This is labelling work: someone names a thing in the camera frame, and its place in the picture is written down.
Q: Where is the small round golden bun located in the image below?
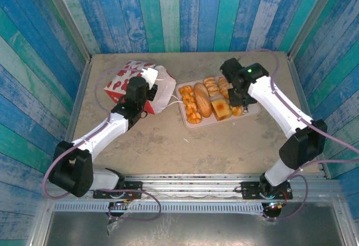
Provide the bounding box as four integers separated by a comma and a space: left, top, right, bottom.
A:
230, 105, 245, 117

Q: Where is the red white paper bag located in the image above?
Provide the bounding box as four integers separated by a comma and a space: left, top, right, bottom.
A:
103, 60, 182, 115

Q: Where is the square toast bread block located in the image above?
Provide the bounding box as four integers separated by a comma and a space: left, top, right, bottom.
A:
210, 98, 233, 122

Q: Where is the short orange twisted bread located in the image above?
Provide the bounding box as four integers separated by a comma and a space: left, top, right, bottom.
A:
179, 85, 194, 97

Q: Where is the pale pink plastic tray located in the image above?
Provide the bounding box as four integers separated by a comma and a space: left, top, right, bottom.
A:
174, 75, 261, 130

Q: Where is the long golden baguette loaf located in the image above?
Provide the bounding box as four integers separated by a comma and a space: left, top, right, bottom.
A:
193, 82, 213, 119

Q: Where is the long orange twisted bread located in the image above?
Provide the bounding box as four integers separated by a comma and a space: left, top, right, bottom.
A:
181, 94, 203, 124

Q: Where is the right small circuit board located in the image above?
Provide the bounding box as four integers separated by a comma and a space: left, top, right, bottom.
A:
266, 201, 286, 210

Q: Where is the grey steel sheet panel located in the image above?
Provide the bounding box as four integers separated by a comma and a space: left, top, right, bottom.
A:
44, 211, 346, 246

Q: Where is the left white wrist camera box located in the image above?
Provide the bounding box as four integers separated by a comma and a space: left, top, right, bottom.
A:
141, 66, 160, 86

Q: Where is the aluminium table side rail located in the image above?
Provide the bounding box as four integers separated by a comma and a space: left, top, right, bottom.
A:
53, 57, 93, 179
286, 52, 333, 179

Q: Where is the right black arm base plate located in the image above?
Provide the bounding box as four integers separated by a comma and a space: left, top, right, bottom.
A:
240, 181, 293, 201

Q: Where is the aluminium frame post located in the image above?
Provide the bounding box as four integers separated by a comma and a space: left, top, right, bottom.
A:
38, 0, 93, 62
287, 0, 330, 59

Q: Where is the aluminium mounting rail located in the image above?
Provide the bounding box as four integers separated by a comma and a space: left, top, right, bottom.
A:
42, 174, 347, 202

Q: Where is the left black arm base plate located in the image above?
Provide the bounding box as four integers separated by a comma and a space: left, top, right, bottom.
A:
93, 181, 143, 200

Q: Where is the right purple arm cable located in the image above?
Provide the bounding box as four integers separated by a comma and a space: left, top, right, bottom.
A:
238, 49, 359, 222

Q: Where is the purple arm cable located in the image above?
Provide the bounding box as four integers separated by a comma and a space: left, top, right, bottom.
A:
238, 49, 359, 222
42, 67, 163, 220

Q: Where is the white slotted cable duct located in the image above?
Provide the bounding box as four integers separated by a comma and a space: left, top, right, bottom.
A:
52, 202, 265, 215

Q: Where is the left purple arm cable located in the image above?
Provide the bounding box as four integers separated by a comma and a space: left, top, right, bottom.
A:
42, 67, 163, 220

